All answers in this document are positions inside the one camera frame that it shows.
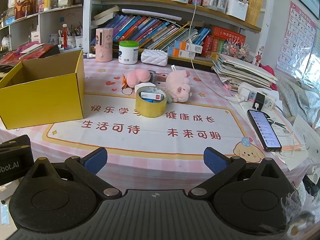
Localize red cloth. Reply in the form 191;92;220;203
260;64;278;90

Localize red gold figure decoration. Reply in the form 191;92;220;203
14;0;38;20

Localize black smartphone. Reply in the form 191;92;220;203
247;109;282;152

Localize white pen holder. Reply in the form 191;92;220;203
225;0;249;22

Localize small cartoon figurine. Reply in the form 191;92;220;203
252;46;265;67

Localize white quilted purse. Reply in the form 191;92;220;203
141;49;168;67

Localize red white figure pen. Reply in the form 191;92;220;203
62;24;68;50

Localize small pink plush toy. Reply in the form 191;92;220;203
126;69;152;88

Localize white hanging cable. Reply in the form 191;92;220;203
189;5;242;102

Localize white wooden bookshelf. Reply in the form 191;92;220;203
82;0;269;67

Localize colourful spiky ornament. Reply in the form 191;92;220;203
223;39;250;62

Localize small white red box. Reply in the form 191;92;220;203
140;92;164;102

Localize stack of papers and booklets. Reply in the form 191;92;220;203
212;52;278;93

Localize white jar green lid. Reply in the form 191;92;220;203
118;41;139;65

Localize row of colourful books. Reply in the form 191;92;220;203
104;15;212;53

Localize orange blue white carton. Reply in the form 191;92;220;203
167;47;196;59
174;41;203;53

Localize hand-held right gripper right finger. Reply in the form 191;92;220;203
188;147;294;200

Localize white side shelf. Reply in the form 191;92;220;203
0;5;84;55

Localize black scissors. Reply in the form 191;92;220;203
262;114;285;128

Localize pile of red papers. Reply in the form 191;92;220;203
0;44;60;67

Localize pink cylindrical humidifier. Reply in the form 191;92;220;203
96;28;113;62

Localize red boxed book set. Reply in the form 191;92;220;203
201;26;247;58

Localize pink alphabet poster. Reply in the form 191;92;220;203
276;1;317;78

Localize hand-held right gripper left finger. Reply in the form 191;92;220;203
24;147;122;200

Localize yellow cardboard box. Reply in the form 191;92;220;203
0;49;85;130

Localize black charger plug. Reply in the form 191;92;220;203
252;92;266;112

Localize yellow tape roll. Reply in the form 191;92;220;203
135;86;168;118

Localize pink pig plush toy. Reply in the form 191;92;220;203
165;70;194;103

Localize silver foil sheet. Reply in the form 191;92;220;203
300;27;320;90

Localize grey blanket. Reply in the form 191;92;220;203
275;75;320;130

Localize white power strip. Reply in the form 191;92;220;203
237;82;279;110

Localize white foam block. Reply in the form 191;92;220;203
134;81;157;93

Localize white charger plug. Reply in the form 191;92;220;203
239;84;251;102

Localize loose white papers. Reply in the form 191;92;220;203
235;97;320;170

